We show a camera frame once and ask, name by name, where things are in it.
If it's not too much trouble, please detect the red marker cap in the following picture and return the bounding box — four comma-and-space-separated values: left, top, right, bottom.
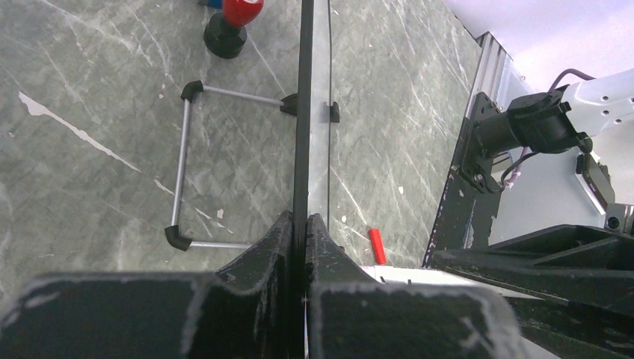
368, 228, 387, 265

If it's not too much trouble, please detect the red black stamp bottle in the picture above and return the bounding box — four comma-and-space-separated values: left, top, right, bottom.
203, 0, 265, 59

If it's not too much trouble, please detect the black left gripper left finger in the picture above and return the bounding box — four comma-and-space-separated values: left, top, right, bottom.
1, 212, 292, 358

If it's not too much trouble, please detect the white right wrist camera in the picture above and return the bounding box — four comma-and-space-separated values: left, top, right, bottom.
575, 153, 633, 236

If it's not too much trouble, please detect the white marker pen body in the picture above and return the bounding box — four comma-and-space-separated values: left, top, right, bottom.
361, 266, 538, 300

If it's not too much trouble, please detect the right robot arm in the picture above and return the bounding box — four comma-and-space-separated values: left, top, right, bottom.
424, 70, 633, 358

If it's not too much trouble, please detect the blue eraser on table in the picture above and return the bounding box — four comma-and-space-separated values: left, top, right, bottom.
197, 0, 222, 9

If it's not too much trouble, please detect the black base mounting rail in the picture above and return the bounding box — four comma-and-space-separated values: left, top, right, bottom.
422, 92, 501, 269

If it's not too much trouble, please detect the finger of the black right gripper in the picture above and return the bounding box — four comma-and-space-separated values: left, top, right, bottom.
431, 224, 633, 316
510, 298, 633, 358

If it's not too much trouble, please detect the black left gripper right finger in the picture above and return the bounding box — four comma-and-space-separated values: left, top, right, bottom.
306, 214, 530, 358

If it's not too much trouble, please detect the black framed whiteboard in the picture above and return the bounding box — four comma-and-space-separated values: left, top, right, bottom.
164, 0, 341, 253

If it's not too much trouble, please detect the aluminium frame rail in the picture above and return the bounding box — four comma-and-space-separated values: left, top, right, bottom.
465, 32, 532, 117

